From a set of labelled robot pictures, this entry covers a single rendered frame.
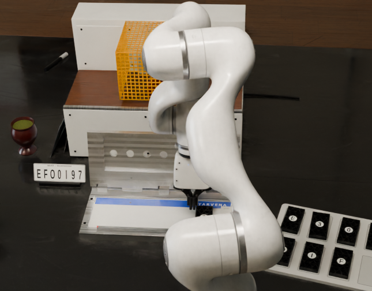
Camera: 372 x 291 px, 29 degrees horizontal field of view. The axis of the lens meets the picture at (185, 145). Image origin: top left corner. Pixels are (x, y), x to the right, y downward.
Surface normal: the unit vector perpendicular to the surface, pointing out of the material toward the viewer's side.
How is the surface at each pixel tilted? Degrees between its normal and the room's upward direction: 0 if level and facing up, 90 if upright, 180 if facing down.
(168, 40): 24
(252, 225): 31
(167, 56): 63
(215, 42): 40
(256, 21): 0
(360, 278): 0
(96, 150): 76
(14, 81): 0
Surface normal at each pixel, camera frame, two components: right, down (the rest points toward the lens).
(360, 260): -0.03, -0.80
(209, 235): -0.01, -0.49
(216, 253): 0.09, 0.11
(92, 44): -0.08, 0.59
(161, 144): -0.08, 0.39
